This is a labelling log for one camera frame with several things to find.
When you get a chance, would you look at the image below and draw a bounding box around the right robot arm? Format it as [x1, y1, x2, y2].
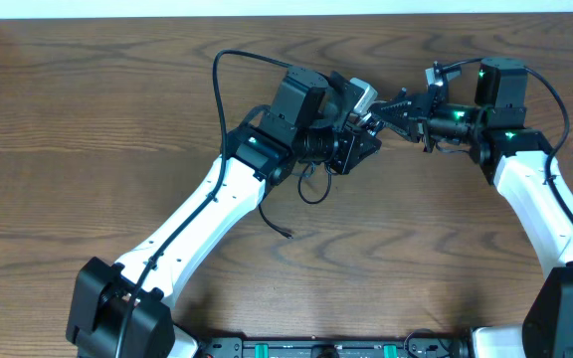
[368, 57, 573, 357]

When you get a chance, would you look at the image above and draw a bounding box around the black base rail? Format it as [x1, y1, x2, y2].
[196, 329, 475, 358]

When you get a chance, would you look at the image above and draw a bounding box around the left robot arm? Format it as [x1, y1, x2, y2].
[66, 67, 380, 357]

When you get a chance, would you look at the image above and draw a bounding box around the left camera black cable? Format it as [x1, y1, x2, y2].
[114, 49, 292, 358]

